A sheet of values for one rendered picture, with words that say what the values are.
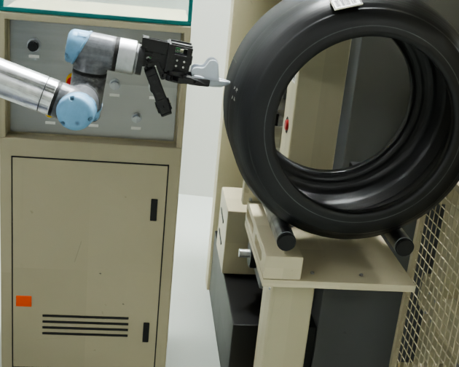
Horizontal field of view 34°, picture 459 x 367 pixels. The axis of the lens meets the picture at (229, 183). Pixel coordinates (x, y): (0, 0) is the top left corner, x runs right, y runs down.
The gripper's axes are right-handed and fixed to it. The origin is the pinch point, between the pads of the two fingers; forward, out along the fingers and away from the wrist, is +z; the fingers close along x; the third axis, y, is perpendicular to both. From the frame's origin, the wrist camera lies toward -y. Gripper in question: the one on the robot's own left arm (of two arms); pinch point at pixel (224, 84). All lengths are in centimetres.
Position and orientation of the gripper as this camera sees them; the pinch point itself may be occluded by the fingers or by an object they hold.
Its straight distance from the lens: 170.3
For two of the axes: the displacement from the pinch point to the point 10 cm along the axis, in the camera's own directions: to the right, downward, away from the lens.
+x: -1.0, -3.4, 9.3
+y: 2.1, -9.2, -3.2
